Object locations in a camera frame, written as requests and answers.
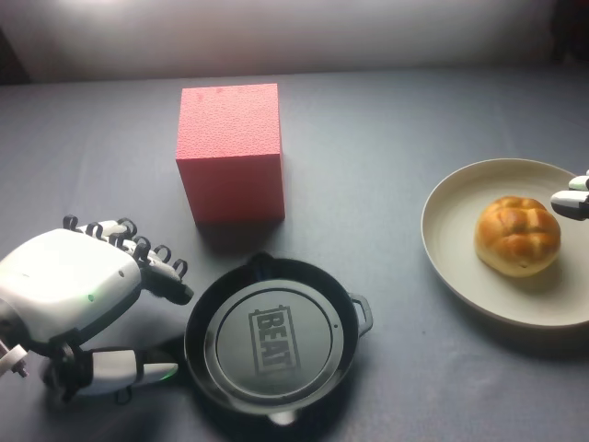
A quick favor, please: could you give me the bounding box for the grey table cloth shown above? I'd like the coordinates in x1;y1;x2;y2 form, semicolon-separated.
0;68;589;442

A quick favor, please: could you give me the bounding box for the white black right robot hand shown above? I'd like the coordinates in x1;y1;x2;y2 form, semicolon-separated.
550;169;589;222

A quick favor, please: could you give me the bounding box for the red cube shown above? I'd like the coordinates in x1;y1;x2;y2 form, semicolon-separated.
175;83;286;227

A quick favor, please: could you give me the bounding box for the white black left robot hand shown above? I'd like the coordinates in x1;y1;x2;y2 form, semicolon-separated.
0;214;195;406

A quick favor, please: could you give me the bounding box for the golden brown bread roll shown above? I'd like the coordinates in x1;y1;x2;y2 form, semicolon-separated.
473;195;562;278

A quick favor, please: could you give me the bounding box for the black frying pan with print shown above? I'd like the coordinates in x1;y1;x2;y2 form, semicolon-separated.
137;250;375;427

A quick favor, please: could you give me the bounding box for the beige round plate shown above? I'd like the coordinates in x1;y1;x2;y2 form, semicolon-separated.
421;157;589;329

